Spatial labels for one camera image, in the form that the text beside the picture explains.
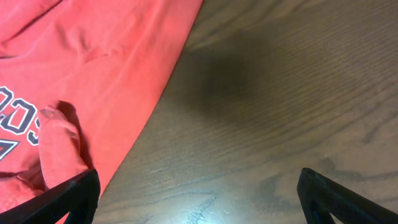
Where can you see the red soccer t-shirt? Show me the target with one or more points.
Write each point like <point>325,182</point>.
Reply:
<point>79,80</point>

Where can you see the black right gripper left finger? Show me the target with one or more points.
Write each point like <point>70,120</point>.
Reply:
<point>76,199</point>

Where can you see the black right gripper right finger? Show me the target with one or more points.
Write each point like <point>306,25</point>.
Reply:
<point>322,199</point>

